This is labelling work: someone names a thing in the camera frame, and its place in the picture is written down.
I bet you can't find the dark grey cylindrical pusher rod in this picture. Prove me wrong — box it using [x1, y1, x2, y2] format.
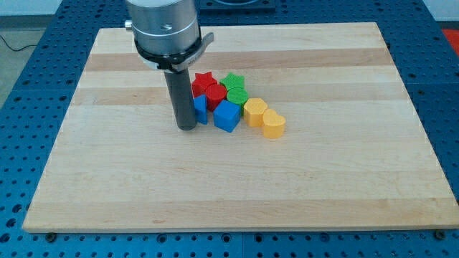
[164, 70, 197, 130]

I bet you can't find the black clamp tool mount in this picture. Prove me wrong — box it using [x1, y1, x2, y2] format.
[134, 32, 214, 72]

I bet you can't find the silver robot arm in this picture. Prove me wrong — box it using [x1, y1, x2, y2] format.
[125, 0, 214, 130]

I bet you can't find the yellow hexagon block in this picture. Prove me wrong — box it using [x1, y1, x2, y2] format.
[243, 98, 268, 127]

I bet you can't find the yellow heart block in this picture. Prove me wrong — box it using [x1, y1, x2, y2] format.
[262, 109, 286, 139]

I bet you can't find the red star block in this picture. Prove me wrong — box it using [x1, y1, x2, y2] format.
[191, 72, 217, 97]

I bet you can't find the blue triangle block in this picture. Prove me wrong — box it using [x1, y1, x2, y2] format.
[194, 95, 208, 125]

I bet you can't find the red cylinder block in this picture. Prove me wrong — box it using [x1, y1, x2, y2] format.
[205, 84, 227, 112]

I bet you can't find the green star block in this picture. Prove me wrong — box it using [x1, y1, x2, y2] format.
[219, 72, 245, 91]

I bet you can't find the green cylinder block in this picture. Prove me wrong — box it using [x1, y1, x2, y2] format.
[227, 88, 249, 115]

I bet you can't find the blue cube block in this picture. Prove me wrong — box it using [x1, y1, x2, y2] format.
[213, 100, 241, 133]

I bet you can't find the wooden board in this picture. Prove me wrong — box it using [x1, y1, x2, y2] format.
[23, 22, 458, 233]

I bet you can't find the red object at right edge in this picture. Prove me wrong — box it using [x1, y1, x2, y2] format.
[442, 29, 459, 55]

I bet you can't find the black cable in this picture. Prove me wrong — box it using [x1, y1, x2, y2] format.
[0, 34, 39, 52]

